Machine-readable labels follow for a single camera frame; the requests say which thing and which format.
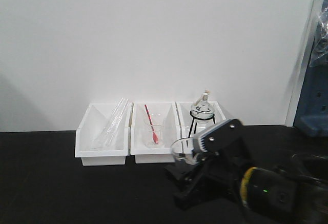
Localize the white right storage bin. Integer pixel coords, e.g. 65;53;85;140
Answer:
176;101;226;138

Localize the blue cabinet at right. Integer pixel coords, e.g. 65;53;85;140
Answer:
294;1;328;138

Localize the clear beaker in bin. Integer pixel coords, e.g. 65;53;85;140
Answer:
143;113;164;148

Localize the clear plastic bag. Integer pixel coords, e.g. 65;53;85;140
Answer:
310;0;327;67

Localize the red stirring spatula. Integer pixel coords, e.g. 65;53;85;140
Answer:
144;104;158;144

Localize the white left storage bin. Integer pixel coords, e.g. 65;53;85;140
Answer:
75;103;132;166

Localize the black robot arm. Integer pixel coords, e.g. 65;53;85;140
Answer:
166;119;327;223

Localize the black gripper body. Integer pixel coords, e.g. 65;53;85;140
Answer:
173;139;253;210

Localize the clear glass beaker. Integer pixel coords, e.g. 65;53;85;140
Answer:
170;138;204;166

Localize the black sink basin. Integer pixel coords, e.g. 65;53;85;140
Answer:
291;154;327;181

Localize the white storage bin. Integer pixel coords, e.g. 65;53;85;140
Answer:
176;101;226;138
130;102;181;164
75;103;132;166

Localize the black wire tripod stand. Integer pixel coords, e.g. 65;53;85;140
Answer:
188;111;216;138

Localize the white middle storage bin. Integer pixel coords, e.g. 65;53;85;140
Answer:
130;102;181;164

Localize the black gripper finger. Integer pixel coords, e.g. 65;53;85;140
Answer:
192;119;243;155
164;164;205;191

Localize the glass alcohol lamp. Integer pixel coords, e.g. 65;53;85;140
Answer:
190;90;215;123

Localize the glass tubes bundle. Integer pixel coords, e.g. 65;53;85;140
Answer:
91;98;129;150

